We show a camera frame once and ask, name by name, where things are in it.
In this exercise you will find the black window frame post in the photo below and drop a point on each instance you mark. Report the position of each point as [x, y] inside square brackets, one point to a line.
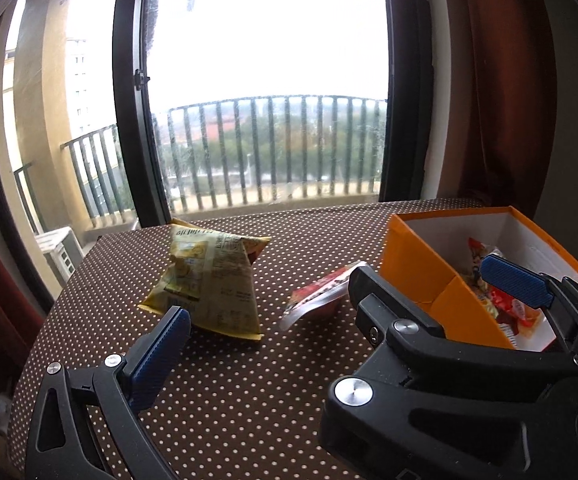
[133, 114]

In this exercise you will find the yellow honey butter chip bag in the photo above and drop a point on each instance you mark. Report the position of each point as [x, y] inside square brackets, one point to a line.
[209, 273]

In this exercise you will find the white air conditioner unit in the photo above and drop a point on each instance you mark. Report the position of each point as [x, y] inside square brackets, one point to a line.
[62, 251]

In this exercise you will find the orange cardboard box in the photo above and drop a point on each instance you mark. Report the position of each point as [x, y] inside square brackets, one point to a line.
[427, 258]

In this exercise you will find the red clear corn snack pack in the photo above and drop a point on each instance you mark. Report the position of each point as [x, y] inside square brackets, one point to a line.
[320, 298]

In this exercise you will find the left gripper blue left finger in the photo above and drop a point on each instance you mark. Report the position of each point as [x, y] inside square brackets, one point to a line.
[62, 442]

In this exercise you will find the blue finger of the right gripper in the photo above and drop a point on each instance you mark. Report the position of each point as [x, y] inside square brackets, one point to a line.
[557, 299]

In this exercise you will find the balcony metal railing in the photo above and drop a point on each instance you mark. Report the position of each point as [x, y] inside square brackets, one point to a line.
[232, 153]

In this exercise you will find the red clear cookie snack bag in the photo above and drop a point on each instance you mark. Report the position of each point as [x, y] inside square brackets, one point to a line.
[507, 311]

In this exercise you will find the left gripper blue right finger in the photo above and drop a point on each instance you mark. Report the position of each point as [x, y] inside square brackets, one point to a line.
[426, 407]

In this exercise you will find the dark red curtain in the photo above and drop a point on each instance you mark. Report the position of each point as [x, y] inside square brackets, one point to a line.
[515, 100]

